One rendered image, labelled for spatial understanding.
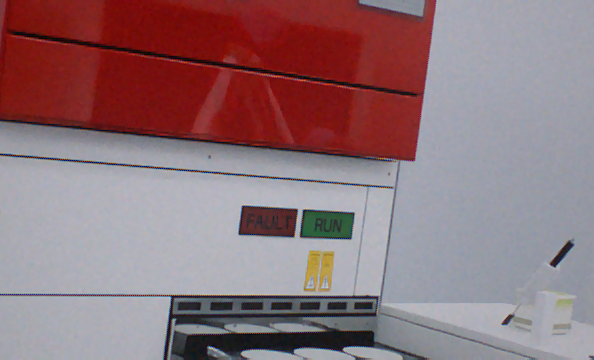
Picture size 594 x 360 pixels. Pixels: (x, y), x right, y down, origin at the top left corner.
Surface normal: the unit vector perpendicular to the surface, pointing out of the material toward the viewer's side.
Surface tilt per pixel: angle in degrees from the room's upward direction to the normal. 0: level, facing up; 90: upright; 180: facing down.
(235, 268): 90
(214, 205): 90
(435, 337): 90
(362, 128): 90
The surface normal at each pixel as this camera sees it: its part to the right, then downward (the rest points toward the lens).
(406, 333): -0.76, -0.07
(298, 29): 0.64, 0.13
